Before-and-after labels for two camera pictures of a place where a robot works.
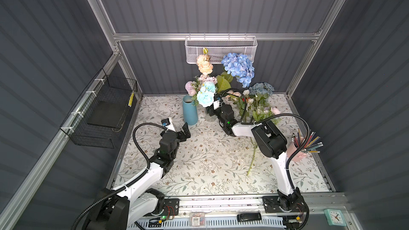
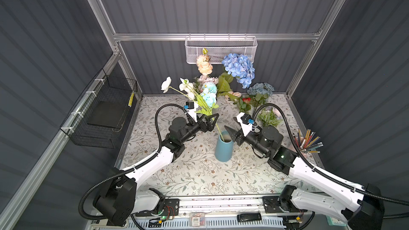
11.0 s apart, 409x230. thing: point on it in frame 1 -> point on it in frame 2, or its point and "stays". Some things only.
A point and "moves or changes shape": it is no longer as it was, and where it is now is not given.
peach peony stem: [204, 62] stays
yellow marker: [131, 99] stays
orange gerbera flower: [254, 152] -> [244, 105]
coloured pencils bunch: [312, 144] stays
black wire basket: [98, 117] stays
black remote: [248, 216] stays
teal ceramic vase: [190, 111] moves or changes shape
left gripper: [182, 138] -> [207, 126]
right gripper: [211, 111] -> [234, 135]
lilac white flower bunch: [193, 87] moves or changes shape
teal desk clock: [334, 218] stays
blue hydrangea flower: [239, 66] stays
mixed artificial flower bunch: [264, 113] stays
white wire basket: [218, 47] stays
